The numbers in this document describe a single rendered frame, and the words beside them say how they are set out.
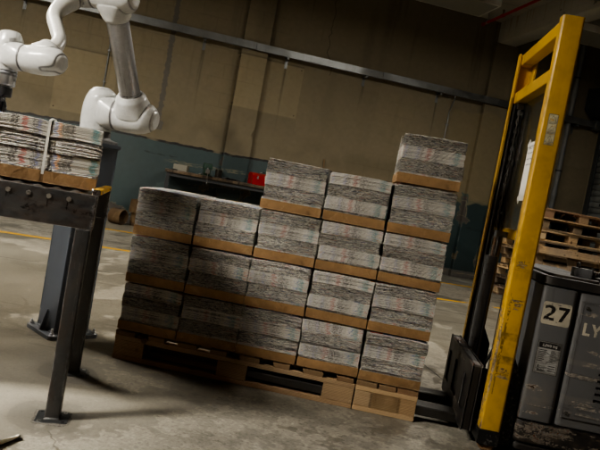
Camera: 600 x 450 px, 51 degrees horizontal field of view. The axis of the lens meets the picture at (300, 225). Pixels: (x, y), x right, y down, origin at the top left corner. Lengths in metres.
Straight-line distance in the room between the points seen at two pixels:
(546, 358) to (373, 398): 0.78
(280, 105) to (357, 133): 1.29
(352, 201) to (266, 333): 0.73
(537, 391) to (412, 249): 0.80
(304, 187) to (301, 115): 6.97
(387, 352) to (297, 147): 7.10
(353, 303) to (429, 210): 0.54
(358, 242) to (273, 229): 0.39
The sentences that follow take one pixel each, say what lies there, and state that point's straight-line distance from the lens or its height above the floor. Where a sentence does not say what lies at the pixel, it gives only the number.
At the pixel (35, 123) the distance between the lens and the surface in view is 2.45.
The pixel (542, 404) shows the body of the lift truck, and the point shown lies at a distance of 2.97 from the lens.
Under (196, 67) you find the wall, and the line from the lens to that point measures 9.73.
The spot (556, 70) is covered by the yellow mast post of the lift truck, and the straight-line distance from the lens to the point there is 2.86.
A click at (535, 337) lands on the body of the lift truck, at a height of 0.51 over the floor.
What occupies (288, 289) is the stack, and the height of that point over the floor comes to 0.49.
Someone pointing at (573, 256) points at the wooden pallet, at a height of 0.74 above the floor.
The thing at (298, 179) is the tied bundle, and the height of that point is 0.99.
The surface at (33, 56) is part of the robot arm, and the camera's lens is 2.61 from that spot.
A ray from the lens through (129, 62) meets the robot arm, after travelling 3.13.
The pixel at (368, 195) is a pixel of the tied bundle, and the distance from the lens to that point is 2.89.
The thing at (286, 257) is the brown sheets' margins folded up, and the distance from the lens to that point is 2.92.
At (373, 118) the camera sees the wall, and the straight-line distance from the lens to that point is 10.16.
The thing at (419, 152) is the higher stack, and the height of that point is 1.21.
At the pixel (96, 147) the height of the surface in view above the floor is 0.97.
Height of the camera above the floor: 0.95
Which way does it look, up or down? 3 degrees down
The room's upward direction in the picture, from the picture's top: 10 degrees clockwise
